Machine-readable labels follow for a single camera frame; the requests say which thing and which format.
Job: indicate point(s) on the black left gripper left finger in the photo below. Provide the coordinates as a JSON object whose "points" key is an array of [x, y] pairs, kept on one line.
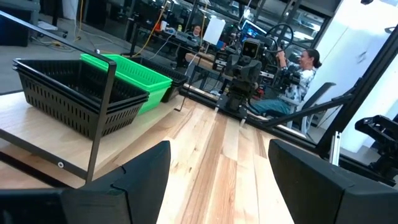
{"points": [[143, 186]]}

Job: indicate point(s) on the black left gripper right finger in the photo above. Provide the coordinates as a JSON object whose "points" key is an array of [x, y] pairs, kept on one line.
{"points": [[311, 186]]}

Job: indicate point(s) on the black plastic slotted basket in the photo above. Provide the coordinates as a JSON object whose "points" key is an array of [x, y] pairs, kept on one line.
{"points": [[182, 84], [172, 93], [77, 77], [161, 70], [141, 102], [62, 109]]}

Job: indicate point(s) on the green plastic slotted basket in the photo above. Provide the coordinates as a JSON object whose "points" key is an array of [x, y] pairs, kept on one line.
{"points": [[133, 70], [163, 88], [152, 102]]}

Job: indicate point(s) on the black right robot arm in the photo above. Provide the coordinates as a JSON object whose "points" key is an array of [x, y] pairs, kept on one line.
{"points": [[237, 96]]}

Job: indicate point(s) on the blue-screen monitor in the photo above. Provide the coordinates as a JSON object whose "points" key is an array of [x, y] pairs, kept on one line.
{"points": [[252, 29]]}

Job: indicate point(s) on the white sheet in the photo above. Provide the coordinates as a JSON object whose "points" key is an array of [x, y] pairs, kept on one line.
{"points": [[214, 31]]}

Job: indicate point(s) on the person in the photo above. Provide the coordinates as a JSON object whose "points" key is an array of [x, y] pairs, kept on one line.
{"points": [[196, 31], [298, 84]]}

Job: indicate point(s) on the black cabinet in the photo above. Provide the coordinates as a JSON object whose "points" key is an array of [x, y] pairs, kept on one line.
{"points": [[15, 28]]}

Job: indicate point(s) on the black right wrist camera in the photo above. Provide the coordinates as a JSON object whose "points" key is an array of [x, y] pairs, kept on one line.
{"points": [[250, 49]]}

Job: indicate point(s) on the silver aluminium post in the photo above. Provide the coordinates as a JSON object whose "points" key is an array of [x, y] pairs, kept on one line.
{"points": [[335, 147]]}

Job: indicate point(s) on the black frame wooden shelf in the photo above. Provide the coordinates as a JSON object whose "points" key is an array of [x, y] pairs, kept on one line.
{"points": [[105, 102]]}

